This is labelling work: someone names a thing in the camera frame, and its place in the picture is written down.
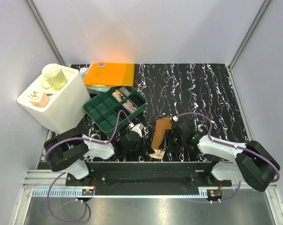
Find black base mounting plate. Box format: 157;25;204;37
68;162;238;187

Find beige rolled sock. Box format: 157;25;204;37
112;90;126;102

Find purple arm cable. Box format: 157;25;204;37
173;112;282;203
44;110;135;223

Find green divided organizer tray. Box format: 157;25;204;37
83;87;147;136

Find grey rolled sock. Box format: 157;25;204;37
119;86;131;97

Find white storage bin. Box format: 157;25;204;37
17;66;91;134

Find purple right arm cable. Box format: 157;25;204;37
173;112;282;203

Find orange and teal folders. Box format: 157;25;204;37
79;62;135;94

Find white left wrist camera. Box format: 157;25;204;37
129;123;144;138

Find pink rolled sock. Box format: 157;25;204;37
122;100;137;113

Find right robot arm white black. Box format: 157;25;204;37
170;118;280;192

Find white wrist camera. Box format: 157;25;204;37
129;123;144;138
172;116;178;122

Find brown boxer briefs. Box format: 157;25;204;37
149;117;172;159

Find pink box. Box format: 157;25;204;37
29;91;50;108

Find aluminium front rail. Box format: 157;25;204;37
23;170;278;200

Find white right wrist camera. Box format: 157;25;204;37
172;116;178;122

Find yellow green cup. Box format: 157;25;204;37
40;63;67;90

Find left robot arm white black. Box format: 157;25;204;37
44;125;151;186

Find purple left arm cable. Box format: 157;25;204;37
44;110;135;223

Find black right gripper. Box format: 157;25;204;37
158;129;185;152

